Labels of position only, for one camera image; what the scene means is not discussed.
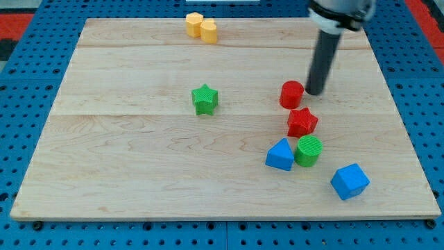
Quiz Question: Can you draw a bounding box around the blue triangle block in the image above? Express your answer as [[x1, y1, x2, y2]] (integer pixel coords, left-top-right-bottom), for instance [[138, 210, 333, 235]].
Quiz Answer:
[[265, 138, 294, 171]]

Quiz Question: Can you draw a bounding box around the red star block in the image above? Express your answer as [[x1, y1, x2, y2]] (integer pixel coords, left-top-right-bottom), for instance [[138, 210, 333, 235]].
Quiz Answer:
[[287, 107, 318, 138]]

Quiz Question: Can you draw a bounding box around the yellow heart block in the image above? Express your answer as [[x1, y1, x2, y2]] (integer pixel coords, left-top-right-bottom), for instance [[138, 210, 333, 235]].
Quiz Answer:
[[200, 18, 218, 44]]

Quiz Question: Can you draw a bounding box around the blue cube block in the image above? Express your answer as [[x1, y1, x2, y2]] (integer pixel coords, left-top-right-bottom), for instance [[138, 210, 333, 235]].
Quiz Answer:
[[330, 163, 370, 200]]

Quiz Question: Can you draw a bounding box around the yellow hexagon block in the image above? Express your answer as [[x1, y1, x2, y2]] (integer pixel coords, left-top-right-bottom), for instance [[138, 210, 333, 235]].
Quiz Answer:
[[185, 12, 203, 38]]

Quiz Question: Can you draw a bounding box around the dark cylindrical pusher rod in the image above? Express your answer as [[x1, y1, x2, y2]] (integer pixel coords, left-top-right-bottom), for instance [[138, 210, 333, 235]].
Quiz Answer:
[[305, 31, 341, 96]]

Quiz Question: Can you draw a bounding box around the green cylinder block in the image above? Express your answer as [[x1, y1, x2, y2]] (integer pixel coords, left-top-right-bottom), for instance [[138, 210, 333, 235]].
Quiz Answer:
[[294, 135, 323, 167]]

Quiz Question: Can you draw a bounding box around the robot arm end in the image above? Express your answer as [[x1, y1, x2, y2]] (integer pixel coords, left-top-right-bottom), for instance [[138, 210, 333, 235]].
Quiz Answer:
[[308, 0, 377, 35]]

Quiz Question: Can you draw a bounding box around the wooden board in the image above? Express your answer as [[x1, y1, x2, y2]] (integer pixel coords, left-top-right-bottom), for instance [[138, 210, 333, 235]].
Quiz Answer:
[[10, 18, 441, 222]]

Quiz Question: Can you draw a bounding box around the red cylinder block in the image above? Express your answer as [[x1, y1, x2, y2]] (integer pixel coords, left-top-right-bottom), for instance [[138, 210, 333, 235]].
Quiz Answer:
[[279, 81, 305, 109]]

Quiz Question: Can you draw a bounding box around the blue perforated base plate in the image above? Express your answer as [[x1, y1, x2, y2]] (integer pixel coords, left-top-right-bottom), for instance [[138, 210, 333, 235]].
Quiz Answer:
[[1, 1, 443, 249]]

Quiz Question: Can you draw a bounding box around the green star block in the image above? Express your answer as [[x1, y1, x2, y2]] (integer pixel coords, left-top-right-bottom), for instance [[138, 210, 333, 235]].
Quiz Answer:
[[191, 84, 219, 115]]

